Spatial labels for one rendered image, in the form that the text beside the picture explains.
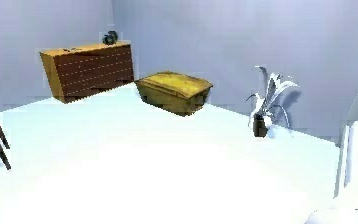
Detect yellow wooden chest box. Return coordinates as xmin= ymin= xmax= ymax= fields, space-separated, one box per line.
xmin=134 ymin=70 xmax=214 ymax=117

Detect pale house plant dark pot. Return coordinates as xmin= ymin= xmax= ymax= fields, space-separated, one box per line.
xmin=245 ymin=65 xmax=300 ymax=138

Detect brown wooden chest of drawers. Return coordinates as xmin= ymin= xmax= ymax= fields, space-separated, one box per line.
xmin=39 ymin=41 xmax=135 ymax=104

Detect dark round object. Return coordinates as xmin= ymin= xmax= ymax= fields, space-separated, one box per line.
xmin=102 ymin=30 xmax=119 ymax=46

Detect white bed frame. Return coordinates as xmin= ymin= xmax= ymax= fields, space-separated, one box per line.
xmin=305 ymin=87 xmax=358 ymax=224

